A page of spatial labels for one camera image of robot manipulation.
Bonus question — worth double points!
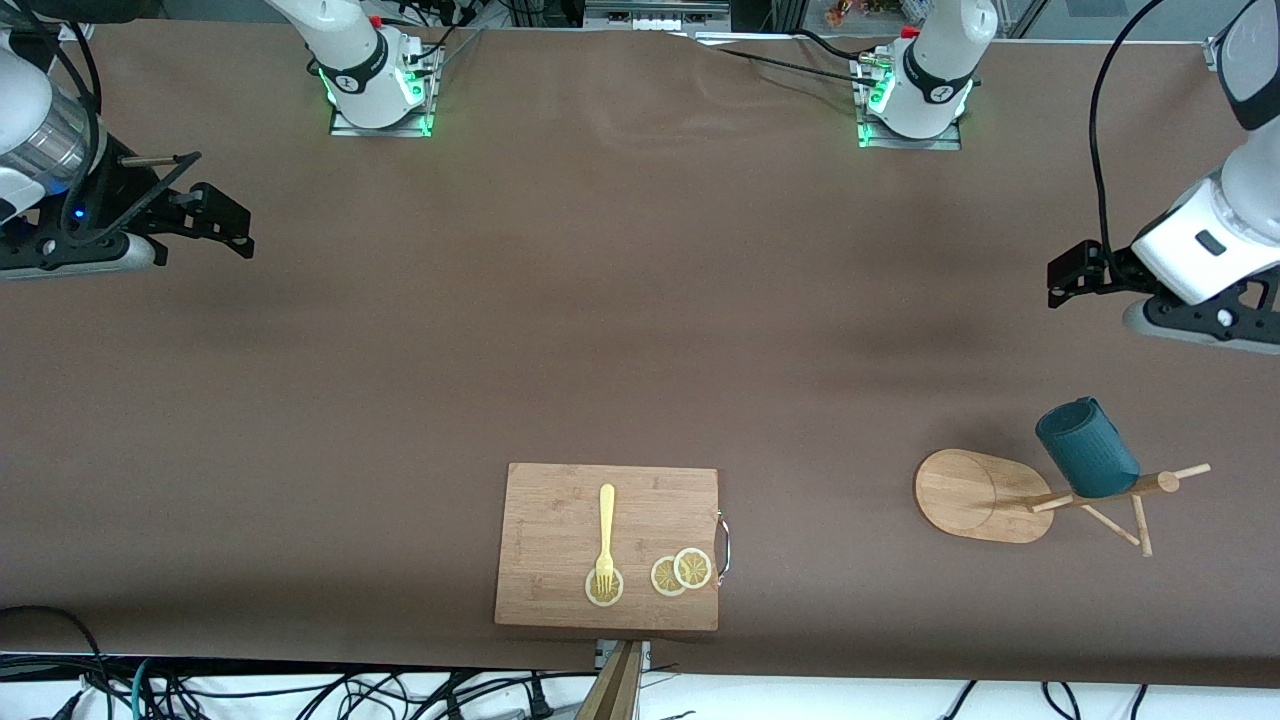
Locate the teal cup with yellow inside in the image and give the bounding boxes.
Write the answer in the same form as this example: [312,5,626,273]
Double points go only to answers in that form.
[1034,396,1142,500]

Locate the wooden cup rack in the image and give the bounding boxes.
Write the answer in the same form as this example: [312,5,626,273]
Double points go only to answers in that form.
[913,448,1212,558]

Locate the grey power strip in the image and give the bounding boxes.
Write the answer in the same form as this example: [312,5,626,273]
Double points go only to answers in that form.
[584,0,733,33]

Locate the yellow plastic fork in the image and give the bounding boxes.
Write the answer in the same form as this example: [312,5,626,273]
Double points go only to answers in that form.
[595,484,617,598]

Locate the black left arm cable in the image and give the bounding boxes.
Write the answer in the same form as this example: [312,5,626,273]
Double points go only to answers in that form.
[1088,0,1169,256]

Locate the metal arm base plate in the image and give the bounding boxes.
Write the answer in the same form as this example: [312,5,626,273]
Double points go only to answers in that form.
[856,50,964,152]
[329,38,444,139]

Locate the black cable on table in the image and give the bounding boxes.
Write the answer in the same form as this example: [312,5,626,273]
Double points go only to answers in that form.
[695,28,889,89]

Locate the black looped floor cable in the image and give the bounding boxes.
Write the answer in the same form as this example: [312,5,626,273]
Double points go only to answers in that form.
[0,605,113,720]

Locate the teal floor cable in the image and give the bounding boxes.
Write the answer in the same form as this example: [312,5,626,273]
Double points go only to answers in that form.
[128,658,163,720]

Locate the bamboo cutting board with handle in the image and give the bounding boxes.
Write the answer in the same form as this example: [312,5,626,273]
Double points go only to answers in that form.
[494,462,733,632]

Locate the camera mounting post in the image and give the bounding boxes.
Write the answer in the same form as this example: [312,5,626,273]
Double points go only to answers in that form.
[574,640,652,720]

